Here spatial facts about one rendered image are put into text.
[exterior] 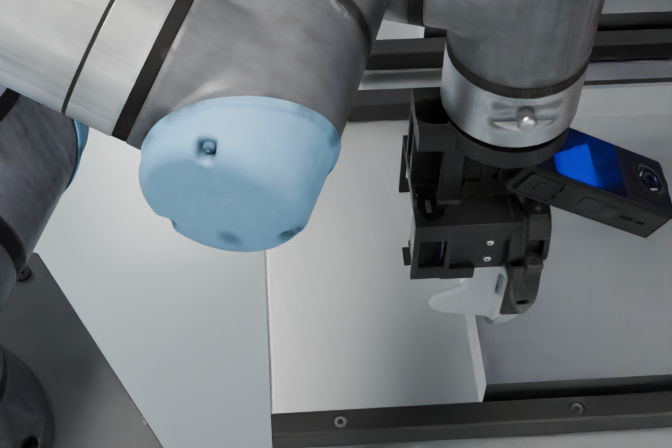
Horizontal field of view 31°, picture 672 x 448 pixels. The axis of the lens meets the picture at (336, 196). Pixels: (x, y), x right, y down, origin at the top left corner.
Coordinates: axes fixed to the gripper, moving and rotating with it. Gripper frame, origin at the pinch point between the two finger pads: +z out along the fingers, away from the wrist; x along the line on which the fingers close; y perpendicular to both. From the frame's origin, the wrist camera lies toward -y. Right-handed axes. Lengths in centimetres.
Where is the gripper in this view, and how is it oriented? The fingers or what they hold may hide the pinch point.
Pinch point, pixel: (501, 304)
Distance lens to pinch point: 84.3
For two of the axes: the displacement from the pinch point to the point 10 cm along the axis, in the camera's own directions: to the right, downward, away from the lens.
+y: -10.0, 0.5, -0.6
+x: 0.7, 7.8, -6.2
